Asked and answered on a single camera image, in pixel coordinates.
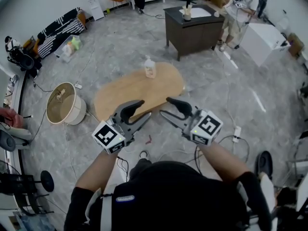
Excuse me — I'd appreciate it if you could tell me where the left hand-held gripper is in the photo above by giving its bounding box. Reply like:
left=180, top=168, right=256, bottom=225
left=91, top=99, right=152, bottom=155

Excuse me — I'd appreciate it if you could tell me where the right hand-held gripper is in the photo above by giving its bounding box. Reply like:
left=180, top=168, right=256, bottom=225
left=159, top=96, right=224, bottom=146

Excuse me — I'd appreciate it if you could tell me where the person's left forearm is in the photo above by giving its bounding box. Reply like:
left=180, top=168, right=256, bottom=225
left=75, top=149, right=121, bottom=197

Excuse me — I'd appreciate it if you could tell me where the person's right forearm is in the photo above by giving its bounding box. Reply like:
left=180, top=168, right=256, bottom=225
left=199, top=141, right=251, bottom=183

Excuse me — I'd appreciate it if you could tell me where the wooden coffee table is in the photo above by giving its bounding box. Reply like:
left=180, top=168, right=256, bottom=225
left=93, top=63, right=186, bottom=124

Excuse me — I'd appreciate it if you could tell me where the white pump bottle orange label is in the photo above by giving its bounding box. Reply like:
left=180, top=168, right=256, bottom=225
left=143, top=55, right=157, bottom=79

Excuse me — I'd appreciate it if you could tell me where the dark wooden cabinet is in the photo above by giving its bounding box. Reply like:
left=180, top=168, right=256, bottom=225
left=163, top=5, right=226, bottom=62

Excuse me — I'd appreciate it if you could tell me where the person's black clothed body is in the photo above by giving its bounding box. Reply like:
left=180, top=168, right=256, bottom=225
left=64, top=158, right=274, bottom=231

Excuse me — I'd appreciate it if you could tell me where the clear plastic bin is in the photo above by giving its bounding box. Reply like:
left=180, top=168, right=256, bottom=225
left=53, top=34, right=83, bottom=63

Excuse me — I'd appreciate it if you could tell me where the black oval device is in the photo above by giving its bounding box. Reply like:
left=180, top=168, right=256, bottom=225
left=255, top=150, right=274, bottom=181

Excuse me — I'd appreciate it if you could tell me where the white cup with sticks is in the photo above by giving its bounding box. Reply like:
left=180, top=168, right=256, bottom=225
left=181, top=4, right=193, bottom=22

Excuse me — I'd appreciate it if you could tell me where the black floor fan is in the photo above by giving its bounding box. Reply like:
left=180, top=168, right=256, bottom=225
left=0, top=160, right=55, bottom=216

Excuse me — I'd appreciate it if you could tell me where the black white striped sofa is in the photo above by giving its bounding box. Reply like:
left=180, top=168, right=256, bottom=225
left=37, top=7, right=87, bottom=59

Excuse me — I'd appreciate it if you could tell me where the white water dispenser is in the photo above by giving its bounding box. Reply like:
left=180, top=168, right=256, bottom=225
left=86, top=0, right=105, bottom=22

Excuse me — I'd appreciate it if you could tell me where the pink cloth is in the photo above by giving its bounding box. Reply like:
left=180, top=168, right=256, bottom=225
left=0, top=107, right=24, bottom=130

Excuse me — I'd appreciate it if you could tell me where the brown cardboard box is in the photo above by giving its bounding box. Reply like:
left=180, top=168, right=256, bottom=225
left=287, top=32, right=305, bottom=58

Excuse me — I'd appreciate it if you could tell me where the long white cable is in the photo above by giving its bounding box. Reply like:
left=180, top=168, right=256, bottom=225
left=222, top=56, right=239, bottom=128

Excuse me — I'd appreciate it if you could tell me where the black cable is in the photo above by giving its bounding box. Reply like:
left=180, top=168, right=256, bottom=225
left=217, top=134, right=251, bottom=164

